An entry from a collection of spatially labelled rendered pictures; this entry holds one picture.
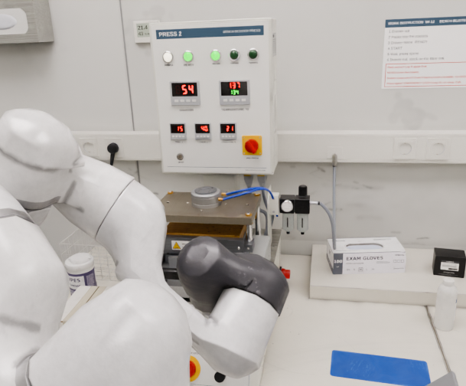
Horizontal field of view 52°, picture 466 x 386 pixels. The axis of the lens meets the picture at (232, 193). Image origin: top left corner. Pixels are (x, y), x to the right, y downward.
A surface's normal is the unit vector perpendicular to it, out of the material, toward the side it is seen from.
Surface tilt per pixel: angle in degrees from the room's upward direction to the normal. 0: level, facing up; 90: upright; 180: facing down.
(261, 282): 43
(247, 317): 49
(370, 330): 0
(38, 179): 111
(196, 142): 90
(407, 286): 0
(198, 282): 118
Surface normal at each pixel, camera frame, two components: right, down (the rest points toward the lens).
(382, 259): -0.01, 0.28
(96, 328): -0.30, -0.53
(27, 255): 0.45, -0.76
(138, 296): 0.26, -0.88
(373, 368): -0.04, -0.94
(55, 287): 0.92, 0.10
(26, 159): 0.36, 0.34
